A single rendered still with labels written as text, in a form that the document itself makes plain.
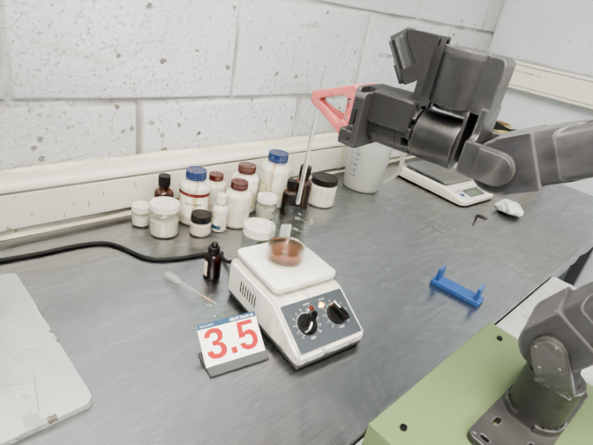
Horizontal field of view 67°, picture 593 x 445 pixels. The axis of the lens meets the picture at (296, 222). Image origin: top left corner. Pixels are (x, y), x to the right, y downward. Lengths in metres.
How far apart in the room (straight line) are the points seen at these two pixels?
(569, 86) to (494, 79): 1.39
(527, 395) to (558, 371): 0.07
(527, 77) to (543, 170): 1.45
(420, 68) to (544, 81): 1.40
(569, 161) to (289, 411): 0.42
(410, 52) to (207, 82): 0.59
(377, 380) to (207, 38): 0.73
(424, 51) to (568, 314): 0.31
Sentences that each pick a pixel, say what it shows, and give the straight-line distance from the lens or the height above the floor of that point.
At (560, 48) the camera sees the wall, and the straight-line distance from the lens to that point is 1.96.
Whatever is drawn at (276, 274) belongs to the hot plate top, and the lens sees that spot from 0.68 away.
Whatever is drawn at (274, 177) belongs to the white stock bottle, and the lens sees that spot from 1.05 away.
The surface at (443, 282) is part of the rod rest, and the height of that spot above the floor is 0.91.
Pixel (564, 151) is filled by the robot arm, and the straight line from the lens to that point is 0.50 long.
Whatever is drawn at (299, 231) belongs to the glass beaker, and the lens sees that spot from 0.67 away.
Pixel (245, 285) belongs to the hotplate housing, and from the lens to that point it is 0.71.
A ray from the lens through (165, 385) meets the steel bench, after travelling 0.63.
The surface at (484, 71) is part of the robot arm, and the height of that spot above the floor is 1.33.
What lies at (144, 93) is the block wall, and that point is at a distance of 0.97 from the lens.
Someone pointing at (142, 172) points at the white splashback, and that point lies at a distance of 0.97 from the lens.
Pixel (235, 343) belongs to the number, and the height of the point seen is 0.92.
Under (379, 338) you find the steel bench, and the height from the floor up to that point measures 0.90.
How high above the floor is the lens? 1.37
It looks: 27 degrees down
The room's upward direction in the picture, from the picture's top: 11 degrees clockwise
